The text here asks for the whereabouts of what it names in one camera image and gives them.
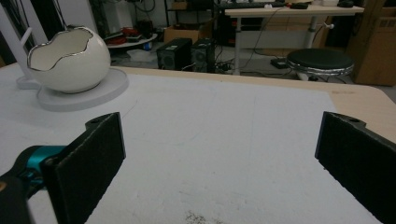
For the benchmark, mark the tall brown cardboard box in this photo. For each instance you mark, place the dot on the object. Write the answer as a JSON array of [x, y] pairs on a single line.
[[373, 46]]

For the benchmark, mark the black round stool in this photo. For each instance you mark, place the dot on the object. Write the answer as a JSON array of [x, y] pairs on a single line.
[[320, 60]]

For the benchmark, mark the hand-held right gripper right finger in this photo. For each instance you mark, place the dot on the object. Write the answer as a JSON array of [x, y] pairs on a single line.
[[361, 161]]

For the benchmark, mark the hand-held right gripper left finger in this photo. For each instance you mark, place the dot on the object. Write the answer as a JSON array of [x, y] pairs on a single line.
[[87, 168]]

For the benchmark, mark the small open cardboard box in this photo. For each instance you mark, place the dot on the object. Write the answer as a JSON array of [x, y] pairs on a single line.
[[183, 33]]

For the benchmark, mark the white egg-shaped ceramic bowl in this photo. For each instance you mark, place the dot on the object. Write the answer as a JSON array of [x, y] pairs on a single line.
[[81, 71]]

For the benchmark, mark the clear plastic bag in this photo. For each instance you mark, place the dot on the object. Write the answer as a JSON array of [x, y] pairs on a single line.
[[140, 54]]

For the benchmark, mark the light wooden desk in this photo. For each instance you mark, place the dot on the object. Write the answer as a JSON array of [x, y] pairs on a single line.
[[292, 11]]

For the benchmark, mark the large black computer tower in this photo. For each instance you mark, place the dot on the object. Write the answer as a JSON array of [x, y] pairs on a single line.
[[172, 56]]

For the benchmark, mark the black keyboard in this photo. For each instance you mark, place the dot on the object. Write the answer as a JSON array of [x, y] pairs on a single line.
[[249, 5]]

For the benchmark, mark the small black computer tower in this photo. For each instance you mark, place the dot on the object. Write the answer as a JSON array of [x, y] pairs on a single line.
[[203, 56]]

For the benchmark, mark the white key stand with pole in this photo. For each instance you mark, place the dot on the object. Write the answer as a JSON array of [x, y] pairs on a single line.
[[93, 96]]

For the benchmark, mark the white round table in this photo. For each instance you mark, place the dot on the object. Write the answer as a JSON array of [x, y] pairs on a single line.
[[134, 43]]

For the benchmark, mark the white table mat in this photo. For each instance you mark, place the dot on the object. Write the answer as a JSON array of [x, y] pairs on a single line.
[[218, 124]]

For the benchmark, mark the black flat box on floor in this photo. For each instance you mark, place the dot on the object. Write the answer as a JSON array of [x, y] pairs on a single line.
[[279, 63]]

